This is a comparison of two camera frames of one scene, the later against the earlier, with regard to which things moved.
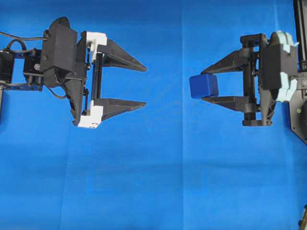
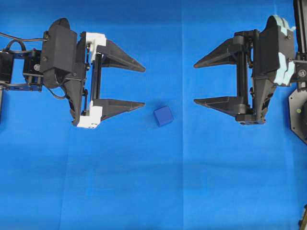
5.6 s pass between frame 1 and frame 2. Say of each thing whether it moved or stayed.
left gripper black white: stayed
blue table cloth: stayed
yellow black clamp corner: stayed
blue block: moved
